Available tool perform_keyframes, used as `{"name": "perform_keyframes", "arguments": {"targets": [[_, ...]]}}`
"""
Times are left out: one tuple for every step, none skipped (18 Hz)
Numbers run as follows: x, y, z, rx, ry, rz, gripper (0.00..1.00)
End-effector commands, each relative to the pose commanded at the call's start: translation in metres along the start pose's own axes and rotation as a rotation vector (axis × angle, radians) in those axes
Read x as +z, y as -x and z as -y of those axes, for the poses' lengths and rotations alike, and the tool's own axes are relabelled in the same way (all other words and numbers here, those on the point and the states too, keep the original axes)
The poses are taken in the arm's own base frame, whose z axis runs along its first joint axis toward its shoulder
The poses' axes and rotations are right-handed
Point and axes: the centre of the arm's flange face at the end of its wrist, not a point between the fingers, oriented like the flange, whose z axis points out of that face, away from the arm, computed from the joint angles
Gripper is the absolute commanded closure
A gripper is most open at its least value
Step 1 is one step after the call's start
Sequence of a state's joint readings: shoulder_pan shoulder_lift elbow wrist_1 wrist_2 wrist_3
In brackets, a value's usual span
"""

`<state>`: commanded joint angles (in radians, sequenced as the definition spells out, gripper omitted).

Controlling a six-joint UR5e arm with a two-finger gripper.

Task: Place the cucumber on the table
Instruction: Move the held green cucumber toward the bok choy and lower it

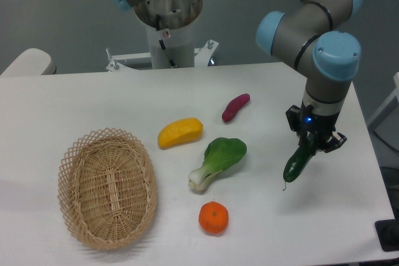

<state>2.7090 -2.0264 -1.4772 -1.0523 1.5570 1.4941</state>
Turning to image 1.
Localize yellow mango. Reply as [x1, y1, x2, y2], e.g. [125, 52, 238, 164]
[158, 118, 203, 149]

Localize orange tangerine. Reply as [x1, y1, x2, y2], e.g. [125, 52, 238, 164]
[198, 201, 229, 235]

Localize white chair armrest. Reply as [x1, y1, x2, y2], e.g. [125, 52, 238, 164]
[1, 48, 57, 78]

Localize black device at table edge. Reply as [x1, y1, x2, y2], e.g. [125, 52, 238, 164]
[375, 219, 398, 252]

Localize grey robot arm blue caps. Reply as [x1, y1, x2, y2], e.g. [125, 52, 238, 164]
[111, 0, 363, 153]

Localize green bok choy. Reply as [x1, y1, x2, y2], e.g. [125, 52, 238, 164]
[188, 137, 247, 192]

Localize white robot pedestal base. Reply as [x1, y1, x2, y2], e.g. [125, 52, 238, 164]
[106, 0, 219, 71]

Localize purple sweet potato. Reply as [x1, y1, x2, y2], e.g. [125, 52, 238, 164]
[221, 93, 251, 123]

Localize woven wicker basket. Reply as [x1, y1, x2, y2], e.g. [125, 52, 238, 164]
[58, 128, 157, 250]

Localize white furniture leg right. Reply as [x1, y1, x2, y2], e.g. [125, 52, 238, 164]
[367, 72, 398, 131]

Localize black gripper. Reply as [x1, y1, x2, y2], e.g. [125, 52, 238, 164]
[286, 105, 347, 153]

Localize green cucumber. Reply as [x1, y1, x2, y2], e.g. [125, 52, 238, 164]
[282, 134, 317, 191]

